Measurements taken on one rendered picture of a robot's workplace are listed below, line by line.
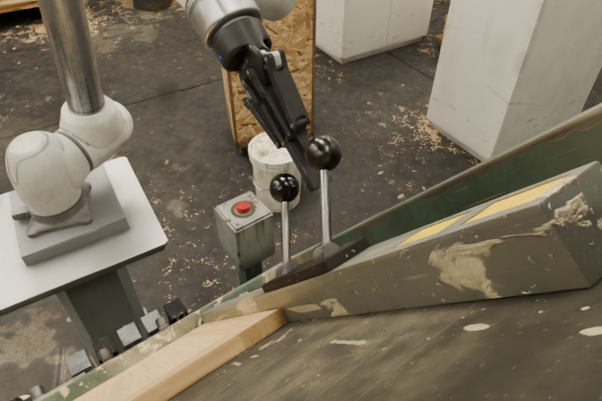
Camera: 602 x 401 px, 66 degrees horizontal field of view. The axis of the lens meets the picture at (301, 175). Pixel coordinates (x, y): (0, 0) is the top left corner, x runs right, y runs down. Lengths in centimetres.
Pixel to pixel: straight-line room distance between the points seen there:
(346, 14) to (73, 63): 277
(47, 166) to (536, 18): 221
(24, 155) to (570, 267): 133
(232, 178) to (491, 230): 260
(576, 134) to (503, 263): 26
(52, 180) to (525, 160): 121
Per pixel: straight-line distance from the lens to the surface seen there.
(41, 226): 156
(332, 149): 45
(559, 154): 50
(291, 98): 57
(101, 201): 159
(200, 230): 252
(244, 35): 61
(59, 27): 130
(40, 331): 239
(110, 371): 109
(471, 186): 58
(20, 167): 143
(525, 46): 268
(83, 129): 147
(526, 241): 23
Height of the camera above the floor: 181
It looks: 40 degrees down
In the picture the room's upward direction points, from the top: straight up
